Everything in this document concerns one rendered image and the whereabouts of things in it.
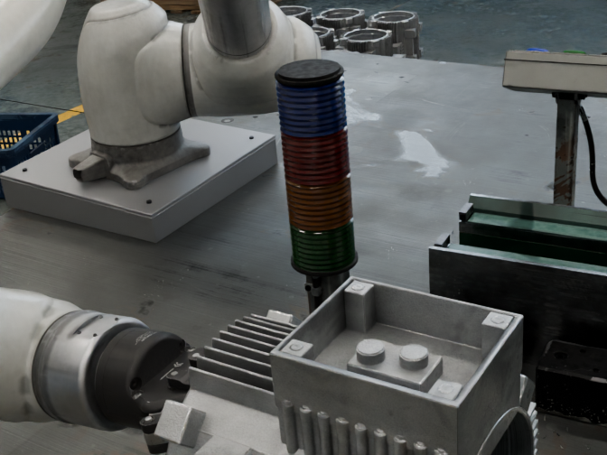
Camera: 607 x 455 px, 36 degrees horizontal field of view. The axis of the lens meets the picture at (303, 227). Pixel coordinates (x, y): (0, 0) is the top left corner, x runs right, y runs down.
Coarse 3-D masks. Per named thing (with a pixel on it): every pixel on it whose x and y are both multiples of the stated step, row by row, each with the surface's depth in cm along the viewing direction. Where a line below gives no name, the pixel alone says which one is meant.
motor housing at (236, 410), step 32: (256, 320) 66; (224, 352) 63; (256, 352) 62; (192, 384) 63; (224, 384) 61; (256, 384) 61; (224, 416) 61; (256, 416) 60; (256, 448) 59; (512, 448) 65
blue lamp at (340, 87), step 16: (336, 80) 83; (288, 96) 80; (304, 96) 79; (320, 96) 79; (336, 96) 80; (288, 112) 80; (304, 112) 80; (320, 112) 80; (336, 112) 80; (288, 128) 81; (304, 128) 80; (320, 128) 80; (336, 128) 81
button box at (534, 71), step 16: (512, 64) 128; (528, 64) 127; (544, 64) 126; (560, 64) 125; (576, 64) 124; (592, 64) 123; (512, 80) 128; (528, 80) 127; (544, 80) 126; (560, 80) 125; (576, 80) 124; (592, 80) 123; (592, 96) 128
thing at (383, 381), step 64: (320, 320) 60; (384, 320) 63; (448, 320) 60; (512, 320) 56; (320, 384) 54; (384, 384) 52; (448, 384) 51; (512, 384) 58; (320, 448) 57; (384, 448) 54; (448, 448) 51
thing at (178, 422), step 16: (288, 320) 69; (528, 384) 61; (528, 400) 61; (160, 416) 61; (176, 416) 60; (192, 416) 60; (160, 432) 60; (176, 432) 60; (192, 432) 61; (192, 448) 61
